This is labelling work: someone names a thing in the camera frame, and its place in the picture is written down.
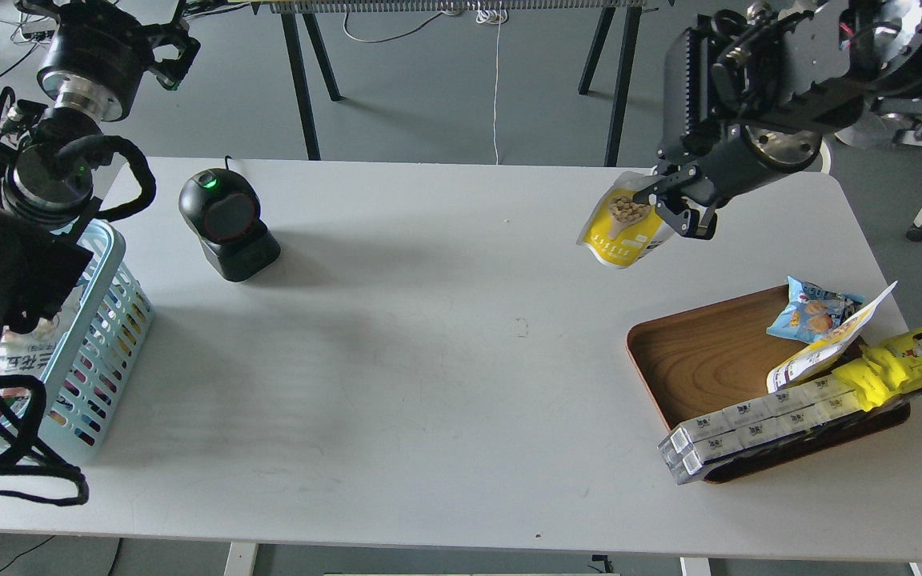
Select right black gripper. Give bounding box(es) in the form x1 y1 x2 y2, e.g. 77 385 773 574
631 125 822 240

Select yellow white snack pouch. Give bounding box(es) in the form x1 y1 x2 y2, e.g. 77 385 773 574
575 171 675 269

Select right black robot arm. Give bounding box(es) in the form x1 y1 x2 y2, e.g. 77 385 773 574
634 1 922 239

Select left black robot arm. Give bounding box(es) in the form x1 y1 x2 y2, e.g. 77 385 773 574
0 1 200 506

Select blue snack bag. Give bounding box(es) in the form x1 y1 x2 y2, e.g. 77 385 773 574
766 276 866 343

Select white yellow snack bag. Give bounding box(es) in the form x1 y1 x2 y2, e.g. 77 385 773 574
766 283 897 391

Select yellow cartoon snack pack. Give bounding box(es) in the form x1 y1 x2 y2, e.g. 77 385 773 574
832 327 922 411

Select light blue plastic basket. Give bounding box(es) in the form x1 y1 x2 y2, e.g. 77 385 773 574
0 219 154 466

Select red white snack bag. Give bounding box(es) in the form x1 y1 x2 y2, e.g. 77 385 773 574
0 310 76 378

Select brown wooden tray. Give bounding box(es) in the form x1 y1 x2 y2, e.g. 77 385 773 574
626 285 911 482

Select black table right legs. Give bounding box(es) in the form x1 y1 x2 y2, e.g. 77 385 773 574
578 6 643 167

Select black table legs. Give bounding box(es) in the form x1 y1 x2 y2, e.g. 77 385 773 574
578 6 643 167
281 12 343 161

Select white office chair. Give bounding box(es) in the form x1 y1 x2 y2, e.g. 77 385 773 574
833 113 922 243

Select upper clear white box strip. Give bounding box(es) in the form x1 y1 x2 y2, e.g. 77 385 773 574
658 376 863 460

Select clear white box strip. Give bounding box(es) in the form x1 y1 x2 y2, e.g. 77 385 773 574
656 386 861 485
658 376 863 460

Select lower clear white box strip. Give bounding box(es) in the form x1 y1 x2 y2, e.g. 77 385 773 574
656 386 861 485

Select black table left legs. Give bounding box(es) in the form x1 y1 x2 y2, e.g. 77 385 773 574
281 12 343 161

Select black barcode scanner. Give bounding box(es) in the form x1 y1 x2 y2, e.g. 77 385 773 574
178 154 281 283

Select power strip on floor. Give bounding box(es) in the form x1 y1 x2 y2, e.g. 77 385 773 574
19 18 58 42

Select white hanging cable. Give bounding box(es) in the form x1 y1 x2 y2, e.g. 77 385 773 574
475 6 510 165

